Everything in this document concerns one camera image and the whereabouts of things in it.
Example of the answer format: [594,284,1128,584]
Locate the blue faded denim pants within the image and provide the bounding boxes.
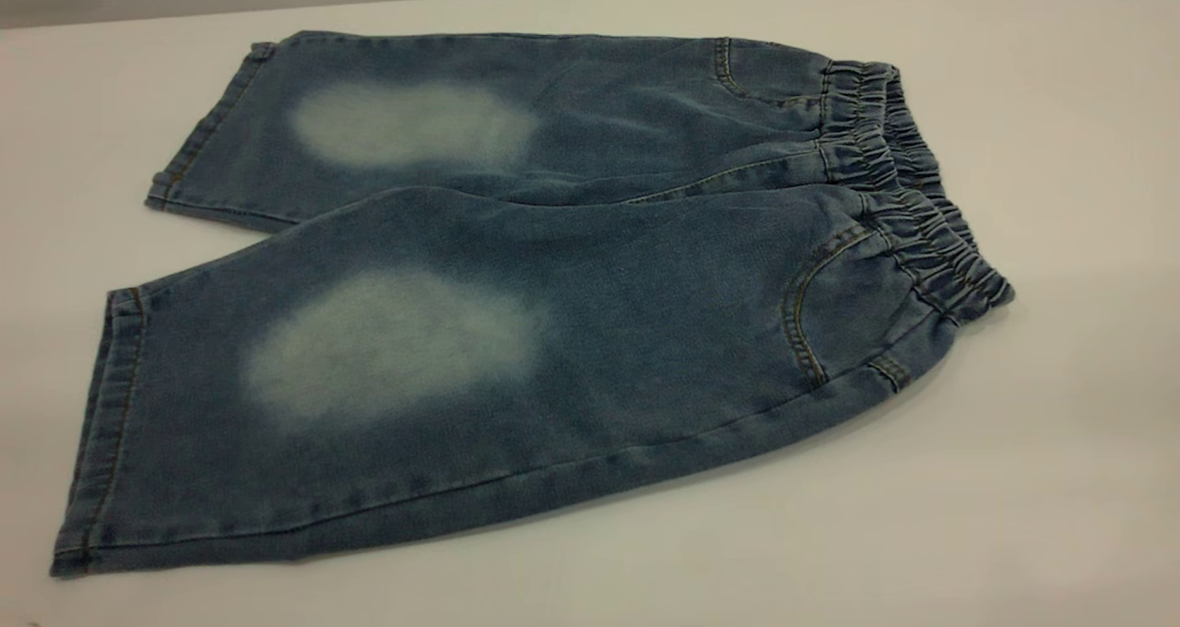
[49,30,1016,579]

